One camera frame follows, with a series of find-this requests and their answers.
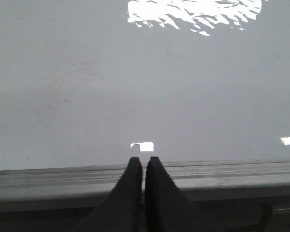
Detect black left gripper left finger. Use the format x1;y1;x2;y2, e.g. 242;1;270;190
70;157;143;232

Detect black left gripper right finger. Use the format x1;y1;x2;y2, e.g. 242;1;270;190
145;157;272;232

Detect white whiteboard with aluminium frame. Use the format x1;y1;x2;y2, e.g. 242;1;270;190
0;0;290;212

